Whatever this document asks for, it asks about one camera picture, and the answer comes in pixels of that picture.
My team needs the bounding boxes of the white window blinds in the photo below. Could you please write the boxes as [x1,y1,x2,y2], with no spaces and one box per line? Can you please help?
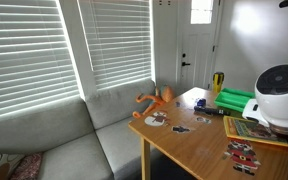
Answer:
[77,0,153,91]
[0,0,81,122]

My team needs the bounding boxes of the red patterned cushion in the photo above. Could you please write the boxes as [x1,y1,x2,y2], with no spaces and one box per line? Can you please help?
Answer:
[9,152,44,180]

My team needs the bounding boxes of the green plastic bin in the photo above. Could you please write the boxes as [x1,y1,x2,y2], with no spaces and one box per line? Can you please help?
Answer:
[213,87,256,113]

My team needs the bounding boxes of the yellow black bottle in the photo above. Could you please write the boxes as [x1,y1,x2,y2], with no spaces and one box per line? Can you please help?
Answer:
[212,71,225,94]

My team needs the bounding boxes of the blue toy car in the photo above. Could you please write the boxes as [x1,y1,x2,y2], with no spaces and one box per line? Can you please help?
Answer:
[196,98,207,108]

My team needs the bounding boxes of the orange octopus plush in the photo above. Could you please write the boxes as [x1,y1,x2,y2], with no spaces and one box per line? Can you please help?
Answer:
[132,84,176,119]

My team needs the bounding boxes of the white entry door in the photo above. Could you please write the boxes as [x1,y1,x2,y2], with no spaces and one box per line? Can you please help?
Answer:
[176,0,223,96]

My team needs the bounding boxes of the wooden table leg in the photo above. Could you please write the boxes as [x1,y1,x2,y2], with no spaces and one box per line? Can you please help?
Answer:
[140,137,152,180]

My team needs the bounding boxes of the dark figure cutout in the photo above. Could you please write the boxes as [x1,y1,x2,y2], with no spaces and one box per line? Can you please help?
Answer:
[171,125,192,135]

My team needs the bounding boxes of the small round cutout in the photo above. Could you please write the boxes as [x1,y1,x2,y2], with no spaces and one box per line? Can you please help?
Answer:
[196,116,212,125]

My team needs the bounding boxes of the black remote control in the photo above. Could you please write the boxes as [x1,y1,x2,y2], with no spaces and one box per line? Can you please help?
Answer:
[193,105,232,117]

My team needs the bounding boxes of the red Santa cutout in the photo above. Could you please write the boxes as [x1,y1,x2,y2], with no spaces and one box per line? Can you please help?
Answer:
[223,139,262,177]

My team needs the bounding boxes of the white snowman cutout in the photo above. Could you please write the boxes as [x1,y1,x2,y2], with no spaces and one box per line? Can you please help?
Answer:
[144,110,172,128]

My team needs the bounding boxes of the yellow animal book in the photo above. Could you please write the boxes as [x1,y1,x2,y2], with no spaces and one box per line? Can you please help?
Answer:
[222,115,288,148]

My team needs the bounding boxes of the grey sofa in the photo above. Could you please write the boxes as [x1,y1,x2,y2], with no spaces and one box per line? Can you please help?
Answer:
[0,78,160,180]

